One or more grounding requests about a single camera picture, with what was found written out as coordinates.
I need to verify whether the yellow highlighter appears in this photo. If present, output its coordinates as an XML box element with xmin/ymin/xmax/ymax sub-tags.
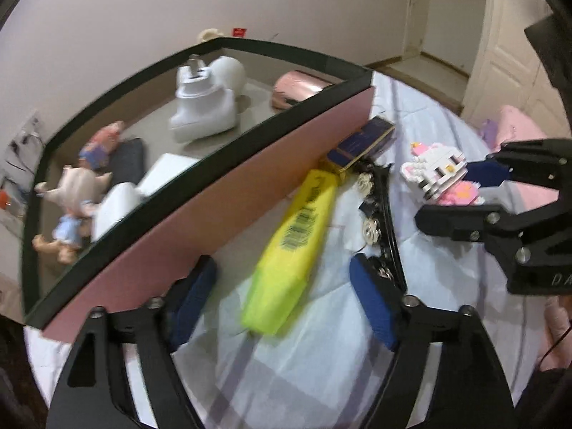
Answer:
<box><xmin>240</xmin><ymin>168</ymin><xmax>338</xmax><ymax>335</ymax></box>

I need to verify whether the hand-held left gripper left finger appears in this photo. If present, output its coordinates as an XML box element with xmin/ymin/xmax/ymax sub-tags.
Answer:
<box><xmin>45</xmin><ymin>255</ymin><xmax>220</xmax><ymax>429</ymax></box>

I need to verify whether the white and pink brick cat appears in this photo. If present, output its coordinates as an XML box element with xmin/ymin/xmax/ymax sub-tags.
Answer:
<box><xmin>400</xmin><ymin>142</ymin><xmax>481</xmax><ymax>206</ymax></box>

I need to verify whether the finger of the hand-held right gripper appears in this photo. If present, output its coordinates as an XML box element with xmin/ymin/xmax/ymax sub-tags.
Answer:
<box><xmin>415</xmin><ymin>203</ymin><xmax>529</xmax><ymax>245</ymax></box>
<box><xmin>467</xmin><ymin>138</ymin><xmax>572</xmax><ymax>187</ymax></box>

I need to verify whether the pink brick-built toy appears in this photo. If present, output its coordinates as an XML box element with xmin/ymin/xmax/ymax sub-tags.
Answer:
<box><xmin>78</xmin><ymin>120</ymin><xmax>126</xmax><ymax>171</ymax></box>

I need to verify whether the doll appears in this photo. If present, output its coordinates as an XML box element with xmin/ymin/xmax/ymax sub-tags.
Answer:
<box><xmin>33</xmin><ymin>165</ymin><xmax>112</xmax><ymax>263</ymax></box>

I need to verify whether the pink blanket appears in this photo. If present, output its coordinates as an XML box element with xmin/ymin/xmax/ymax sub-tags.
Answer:
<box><xmin>478</xmin><ymin>105</ymin><xmax>572</xmax><ymax>215</ymax></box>

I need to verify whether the white flat box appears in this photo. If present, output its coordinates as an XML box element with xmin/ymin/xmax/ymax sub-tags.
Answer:
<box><xmin>136</xmin><ymin>153</ymin><xmax>202</xmax><ymax>197</ymax></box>

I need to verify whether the black hair clip with flowers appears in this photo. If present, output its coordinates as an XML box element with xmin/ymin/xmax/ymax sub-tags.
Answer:
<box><xmin>355</xmin><ymin>161</ymin><xmax>407</xmax><ymax>291</ymax></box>

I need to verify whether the white earbuds case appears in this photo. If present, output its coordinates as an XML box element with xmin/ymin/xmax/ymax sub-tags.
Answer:
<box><xmin>92</xmin><ymin>182</ymin><xmax>144</xmax><ymax>242</ymax></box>

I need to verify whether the rose gold metallic case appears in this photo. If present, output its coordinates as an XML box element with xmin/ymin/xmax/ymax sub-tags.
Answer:
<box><xmin>272</xmin><ymin>70</ymin><xmax>337</xmax><ymax>110</ymax></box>

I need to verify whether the white wall outlet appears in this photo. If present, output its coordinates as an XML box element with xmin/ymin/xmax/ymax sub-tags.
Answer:
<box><xmin>4</xmin><ymin>111</ymin><xmax>45</xmax><ymax>175</ymax></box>

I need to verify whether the dark blue and gold box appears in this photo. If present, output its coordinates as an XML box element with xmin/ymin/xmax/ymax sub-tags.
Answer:
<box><xmin>326</xmin><ymin>115</ymin><xmax>396</xmax><ymax>173</ymax></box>

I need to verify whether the white door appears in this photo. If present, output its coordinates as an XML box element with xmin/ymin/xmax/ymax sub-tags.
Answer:
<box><xmin>460</xmin><ymin>0</ymin><xmax>572</xmax><ymax>153</ymax></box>

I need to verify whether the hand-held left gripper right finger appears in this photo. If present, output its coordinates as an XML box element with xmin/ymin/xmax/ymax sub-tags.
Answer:
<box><xmin>349</xmin><ymin>254</ymin><xmax>519</xmax><ymax>429</ymax></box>

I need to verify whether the white round object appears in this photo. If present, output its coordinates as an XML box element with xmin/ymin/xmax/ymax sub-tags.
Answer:
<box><xmin>210</xmin><ymin>55</ymin><xmax>246</xmax><ymax>99</ymax></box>

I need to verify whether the white plug adapter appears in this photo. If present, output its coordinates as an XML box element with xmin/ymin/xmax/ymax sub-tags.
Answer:
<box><xmin>169</xmin><ymin>55</ymin><xmax>237</xmax><ymax>143</ymax></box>

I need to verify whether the pink box with black rim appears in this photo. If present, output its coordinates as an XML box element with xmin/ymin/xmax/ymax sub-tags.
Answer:
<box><xmin>21</xmin><ymin>38</ymin><xmax>375</xmax><ymax>342</ymax></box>

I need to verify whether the dark grey pouch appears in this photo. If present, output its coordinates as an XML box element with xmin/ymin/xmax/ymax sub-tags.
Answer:
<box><xmin>109</xmin><ymin>138</ymin><xmax>146</xmax><ymax>188</ymax></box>

